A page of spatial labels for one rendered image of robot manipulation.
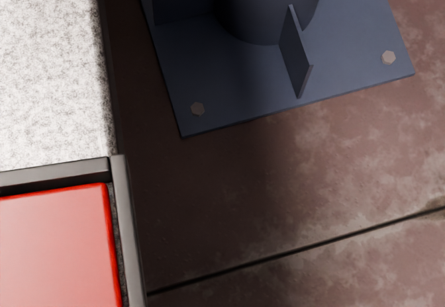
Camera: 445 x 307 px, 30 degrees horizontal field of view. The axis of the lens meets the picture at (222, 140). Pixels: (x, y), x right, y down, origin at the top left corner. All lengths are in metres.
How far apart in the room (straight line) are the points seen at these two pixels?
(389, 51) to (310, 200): 0.27
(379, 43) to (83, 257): 1.08
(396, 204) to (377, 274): 0.11
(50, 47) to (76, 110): 0.03
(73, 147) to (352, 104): 1.02
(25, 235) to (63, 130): 0.04
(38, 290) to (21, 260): 0.01
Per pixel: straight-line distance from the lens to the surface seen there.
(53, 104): 0.32
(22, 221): 0.29
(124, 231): 0.29
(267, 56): 1.30
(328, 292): 1.24
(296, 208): 1.25
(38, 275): 0.29
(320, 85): 1.29
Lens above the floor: 1.21
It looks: 73 degrees down
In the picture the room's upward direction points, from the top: 8 degrees clockwise
